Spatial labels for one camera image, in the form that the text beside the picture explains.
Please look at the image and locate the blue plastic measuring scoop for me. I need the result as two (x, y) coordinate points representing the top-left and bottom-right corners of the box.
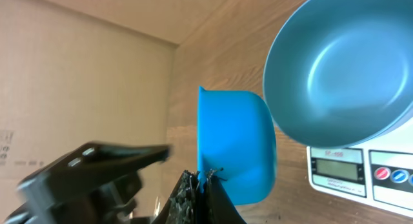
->
(197, 87), (277, 205)

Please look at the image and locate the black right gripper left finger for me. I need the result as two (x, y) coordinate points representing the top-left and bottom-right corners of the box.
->
(152, 170), (199, 224)

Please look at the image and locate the white digital kitchen scale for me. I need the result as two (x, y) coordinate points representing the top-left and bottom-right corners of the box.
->
(307, 120), (412, 218)

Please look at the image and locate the cardboard box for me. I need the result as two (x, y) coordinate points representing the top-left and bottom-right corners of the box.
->
(1, 0), (174, 219)

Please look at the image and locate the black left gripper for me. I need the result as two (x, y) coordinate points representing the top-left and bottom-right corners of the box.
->
(5, 141), (170, 224)

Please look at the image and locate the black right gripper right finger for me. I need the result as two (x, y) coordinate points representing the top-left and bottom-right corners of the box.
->
(201, 168), (246, 224)

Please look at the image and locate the blue metal bowl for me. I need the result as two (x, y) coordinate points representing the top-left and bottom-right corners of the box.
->
(263, 0), (412, 148)

